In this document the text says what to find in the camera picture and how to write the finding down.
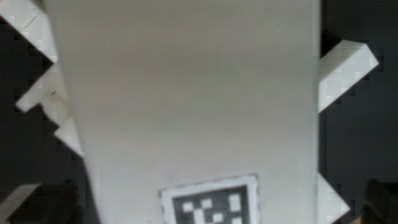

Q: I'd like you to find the white cabinet top block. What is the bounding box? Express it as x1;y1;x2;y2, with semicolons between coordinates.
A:
42;0;326;224

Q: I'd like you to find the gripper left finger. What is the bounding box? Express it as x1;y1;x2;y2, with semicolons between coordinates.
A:
0;179;84;224

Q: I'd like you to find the white U-shaped fence frame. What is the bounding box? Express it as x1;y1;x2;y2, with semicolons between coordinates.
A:
0;0;381;224

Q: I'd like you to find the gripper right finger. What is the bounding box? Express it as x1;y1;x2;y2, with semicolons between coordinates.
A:
361;179;398;224

